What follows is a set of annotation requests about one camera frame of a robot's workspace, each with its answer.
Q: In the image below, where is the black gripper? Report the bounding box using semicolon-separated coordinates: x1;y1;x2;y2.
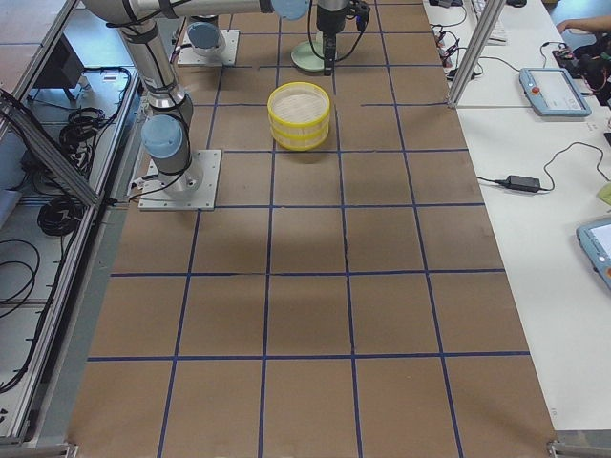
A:
316;0;370;76

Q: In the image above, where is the yellow bamboo steamer top layer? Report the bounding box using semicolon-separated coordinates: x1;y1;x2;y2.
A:
267;81;331;135

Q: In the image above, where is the yellow bamboo steamer layer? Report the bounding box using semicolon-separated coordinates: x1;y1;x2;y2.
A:
270;126;329;152
267;81;331;135

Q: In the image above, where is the person forearm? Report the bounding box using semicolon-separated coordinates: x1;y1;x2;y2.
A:
557;15;611;34

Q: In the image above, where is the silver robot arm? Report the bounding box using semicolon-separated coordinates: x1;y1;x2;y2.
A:
183;1;370;76
84;1;308;194

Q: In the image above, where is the yellow bamboo steamer bottom layer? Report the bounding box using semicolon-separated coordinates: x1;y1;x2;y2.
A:
270;126;329;152

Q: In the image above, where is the light green bowl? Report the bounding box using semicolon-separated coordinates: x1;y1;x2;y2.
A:
290;41;325;73

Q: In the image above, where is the teach pendant upper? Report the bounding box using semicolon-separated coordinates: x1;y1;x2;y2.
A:
518;68;591;117

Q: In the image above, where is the teach pendant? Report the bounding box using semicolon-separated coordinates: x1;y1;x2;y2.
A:
576;217;610;288
518;68;591;117

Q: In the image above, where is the black power adapter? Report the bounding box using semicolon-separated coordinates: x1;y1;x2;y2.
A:
494;175;542;193

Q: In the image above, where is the teach pendant lower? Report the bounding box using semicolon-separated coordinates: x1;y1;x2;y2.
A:
576;217;610;288

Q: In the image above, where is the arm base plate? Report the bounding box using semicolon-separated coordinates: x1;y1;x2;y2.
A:
177;30;240;67
137;150;221;211

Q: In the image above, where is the aluminium frame post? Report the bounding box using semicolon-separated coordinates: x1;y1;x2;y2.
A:
447;0;504;108

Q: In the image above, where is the black cable coil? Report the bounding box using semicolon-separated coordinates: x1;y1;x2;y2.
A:
36;196;85;237

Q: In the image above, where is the aluminium diagonal frame bar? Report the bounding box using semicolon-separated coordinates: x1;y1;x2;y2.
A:
1;89;99;207

